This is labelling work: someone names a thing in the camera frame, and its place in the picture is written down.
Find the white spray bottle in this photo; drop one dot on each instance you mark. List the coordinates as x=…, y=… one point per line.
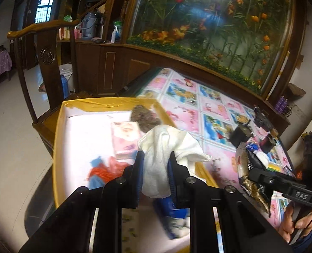
x=116, y=33

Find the barred window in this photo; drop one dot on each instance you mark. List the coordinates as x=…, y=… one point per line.
x=43, y=10

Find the large red plastic bag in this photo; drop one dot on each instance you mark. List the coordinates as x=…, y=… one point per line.
x=111, y=168

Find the carved wooden chair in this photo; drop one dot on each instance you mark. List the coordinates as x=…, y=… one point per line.
x=46, y=55

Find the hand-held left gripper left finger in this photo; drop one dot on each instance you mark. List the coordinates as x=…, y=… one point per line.
x=138, y=176

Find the white tube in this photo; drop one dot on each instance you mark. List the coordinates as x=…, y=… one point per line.
x=277, y=76

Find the lemon print white packet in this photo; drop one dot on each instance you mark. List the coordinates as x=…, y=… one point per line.
x=129, y=232

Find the blue thermos jug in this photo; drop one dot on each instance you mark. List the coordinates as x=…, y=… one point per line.
x=91, y=25

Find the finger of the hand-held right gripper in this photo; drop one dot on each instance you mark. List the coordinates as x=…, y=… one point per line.
x=266, y=180

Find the black motor with shaft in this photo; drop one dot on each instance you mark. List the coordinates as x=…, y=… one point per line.
x=240, y=135

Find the yellow box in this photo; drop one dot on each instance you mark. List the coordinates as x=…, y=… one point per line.
x=74, y=137

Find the brown scrunchie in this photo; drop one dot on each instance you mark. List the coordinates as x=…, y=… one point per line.
x=145, y=117

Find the purple bottle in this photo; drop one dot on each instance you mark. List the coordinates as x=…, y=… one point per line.
x=285, y=105
x=278, y=105

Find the framed artificial flower panel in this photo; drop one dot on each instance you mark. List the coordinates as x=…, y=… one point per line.
x=211, y=26

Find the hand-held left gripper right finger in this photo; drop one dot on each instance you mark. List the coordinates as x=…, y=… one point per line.
x=172, y=181

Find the blue bottle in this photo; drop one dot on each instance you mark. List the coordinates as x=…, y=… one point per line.
x=64, y=87

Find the pink printed box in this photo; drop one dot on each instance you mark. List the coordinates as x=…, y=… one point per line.
x=125, y=139

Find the blue cloth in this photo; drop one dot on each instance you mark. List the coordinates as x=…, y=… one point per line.
x=96, y=182

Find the person's right forearm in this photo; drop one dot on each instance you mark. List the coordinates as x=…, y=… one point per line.
x=307, y=238

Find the stained white cloth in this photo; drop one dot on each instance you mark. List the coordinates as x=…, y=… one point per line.
x=158, y=158

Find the white bucket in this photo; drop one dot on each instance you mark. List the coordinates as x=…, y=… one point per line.
x=66, y=71

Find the black packet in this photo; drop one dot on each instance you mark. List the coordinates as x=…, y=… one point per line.
x=253, y=189

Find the blue and white packet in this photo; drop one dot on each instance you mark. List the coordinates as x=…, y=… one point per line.
x=171, y=216

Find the person's right hand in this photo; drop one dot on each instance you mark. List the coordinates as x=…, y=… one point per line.
x=285, y=224

